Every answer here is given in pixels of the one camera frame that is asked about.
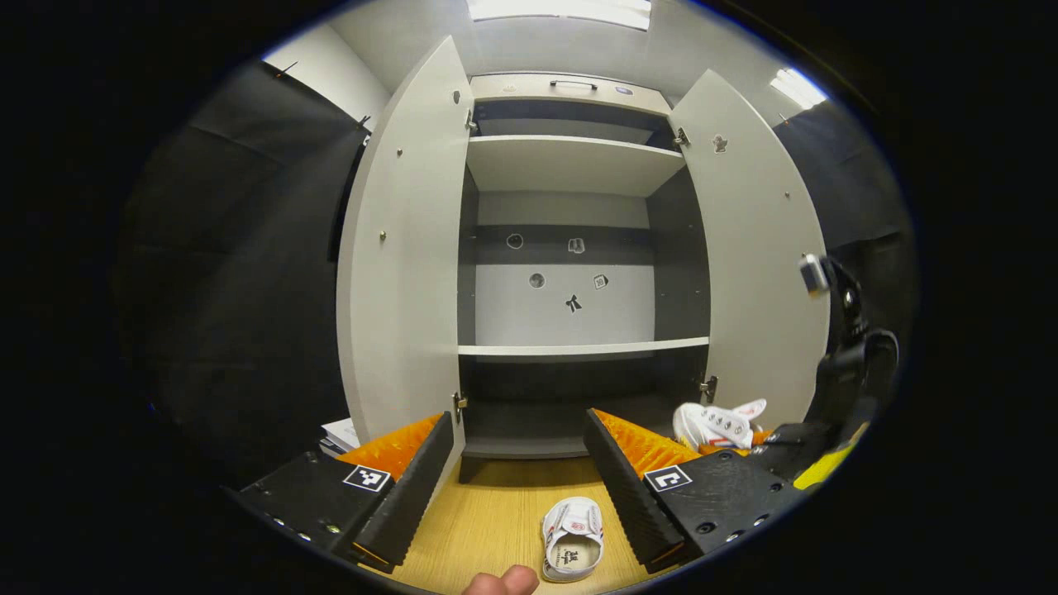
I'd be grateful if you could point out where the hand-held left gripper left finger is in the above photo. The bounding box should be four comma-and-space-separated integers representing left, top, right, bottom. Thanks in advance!
236, 412, 455, 574

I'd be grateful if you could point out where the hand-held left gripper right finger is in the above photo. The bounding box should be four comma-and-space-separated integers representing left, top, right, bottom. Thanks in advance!
583, 407, 807, 575

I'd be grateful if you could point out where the white canvas shoe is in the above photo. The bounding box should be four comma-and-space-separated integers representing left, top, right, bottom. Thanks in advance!
541, 496, 605, 583
672, 398, 768, 451

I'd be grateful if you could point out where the white shoe cabinet door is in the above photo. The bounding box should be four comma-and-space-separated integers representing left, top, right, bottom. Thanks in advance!
668, 69, 830, 431
336, 35, 476, 497

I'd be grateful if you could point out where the white and grey shoe cabinet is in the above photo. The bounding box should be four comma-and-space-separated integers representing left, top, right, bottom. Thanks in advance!
456, 73, 713, 484

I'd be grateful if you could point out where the white cabinet drawer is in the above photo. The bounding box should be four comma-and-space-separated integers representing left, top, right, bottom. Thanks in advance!
469, 73, 672, 117

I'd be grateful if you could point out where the black backdrop cloth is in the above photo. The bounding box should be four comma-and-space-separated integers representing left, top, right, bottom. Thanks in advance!
773, 99, 914, 414
116, 58, 373, 484

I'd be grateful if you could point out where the ceiling light panel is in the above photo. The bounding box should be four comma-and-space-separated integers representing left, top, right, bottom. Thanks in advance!
769, 66, 827, 111
467, 0, 652, 31

